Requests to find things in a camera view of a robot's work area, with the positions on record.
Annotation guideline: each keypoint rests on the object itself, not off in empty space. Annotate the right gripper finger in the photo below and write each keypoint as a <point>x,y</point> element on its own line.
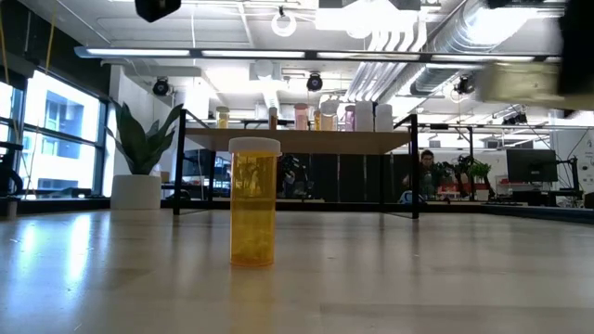
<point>577,46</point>

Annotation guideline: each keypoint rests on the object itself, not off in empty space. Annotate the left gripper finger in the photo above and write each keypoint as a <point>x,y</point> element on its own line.
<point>158,9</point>

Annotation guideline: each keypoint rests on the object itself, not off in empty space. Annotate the pale yellow pill bottle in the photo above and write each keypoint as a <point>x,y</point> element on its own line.
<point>520,83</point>

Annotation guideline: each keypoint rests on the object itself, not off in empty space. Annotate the small brown medicine bottle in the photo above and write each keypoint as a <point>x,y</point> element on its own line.
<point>273,120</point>

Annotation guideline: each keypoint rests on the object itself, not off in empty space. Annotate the clear bottle ribbed white cap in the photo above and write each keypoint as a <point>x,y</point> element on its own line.
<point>329,107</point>

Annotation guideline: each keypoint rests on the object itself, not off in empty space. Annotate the wooden shelf black metal legs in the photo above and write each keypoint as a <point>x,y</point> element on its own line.
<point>297,141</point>

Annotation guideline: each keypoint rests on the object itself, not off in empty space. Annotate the black ceiling spotlight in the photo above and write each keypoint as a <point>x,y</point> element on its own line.
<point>464,85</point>
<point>314,82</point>
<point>161,86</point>

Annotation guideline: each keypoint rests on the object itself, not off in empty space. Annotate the long ceiling light bar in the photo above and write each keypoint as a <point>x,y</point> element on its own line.
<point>250,54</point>

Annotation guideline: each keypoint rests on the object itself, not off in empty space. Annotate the black computer monitor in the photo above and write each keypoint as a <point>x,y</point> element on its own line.
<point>531,164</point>

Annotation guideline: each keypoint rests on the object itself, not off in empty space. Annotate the small green potted plant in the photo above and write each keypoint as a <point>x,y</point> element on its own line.
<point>480,170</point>

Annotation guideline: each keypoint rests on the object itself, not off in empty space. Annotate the green plant white pot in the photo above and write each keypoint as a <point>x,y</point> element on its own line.
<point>136,192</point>

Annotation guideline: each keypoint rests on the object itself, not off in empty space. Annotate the white ceiling pipes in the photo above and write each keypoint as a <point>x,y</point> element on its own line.
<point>385,60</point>

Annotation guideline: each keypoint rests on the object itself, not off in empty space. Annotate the person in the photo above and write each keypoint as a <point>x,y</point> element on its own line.
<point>426,174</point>

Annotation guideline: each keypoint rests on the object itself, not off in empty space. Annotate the black curved object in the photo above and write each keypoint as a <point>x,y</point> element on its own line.
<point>5,178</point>

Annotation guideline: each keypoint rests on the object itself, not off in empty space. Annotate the silver ventilation duct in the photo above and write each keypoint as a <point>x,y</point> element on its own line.
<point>445,69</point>

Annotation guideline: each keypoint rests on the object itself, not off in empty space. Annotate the black window frame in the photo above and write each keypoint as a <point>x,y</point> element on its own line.
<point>18,153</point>

